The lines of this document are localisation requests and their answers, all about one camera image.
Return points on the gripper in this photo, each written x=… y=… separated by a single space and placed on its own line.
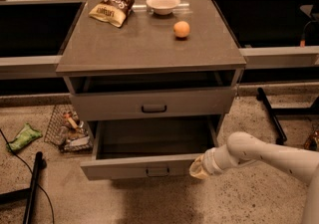
x=208 y=162

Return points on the white bowl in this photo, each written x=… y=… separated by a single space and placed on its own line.
x=163 y=7

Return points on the black stand leg left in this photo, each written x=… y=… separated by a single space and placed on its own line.
x=28 y=194

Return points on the grey drawer cabinet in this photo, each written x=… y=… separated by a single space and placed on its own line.
x=146 y=55

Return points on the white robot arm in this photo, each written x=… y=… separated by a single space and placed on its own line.
x=242 y=148

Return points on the green snack bag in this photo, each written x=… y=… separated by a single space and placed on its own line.
x=25 y=136

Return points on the brown chip bag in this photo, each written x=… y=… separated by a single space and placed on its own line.
x=114 y=12

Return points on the snack basket right edge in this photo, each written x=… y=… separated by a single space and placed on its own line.
x=312 y=141

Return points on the orange fruit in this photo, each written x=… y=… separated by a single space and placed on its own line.
x=181 y=29

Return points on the black stand leg right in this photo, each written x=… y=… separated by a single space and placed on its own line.
x=275 y=113

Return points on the black stand leg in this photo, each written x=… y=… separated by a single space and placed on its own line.
x=275 y=113
x=28 y=194

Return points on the grey drawer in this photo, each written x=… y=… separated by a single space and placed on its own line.
x=150 y=147
x=148 y=104

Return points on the wire basket with items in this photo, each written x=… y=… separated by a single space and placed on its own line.
x=66 y=131

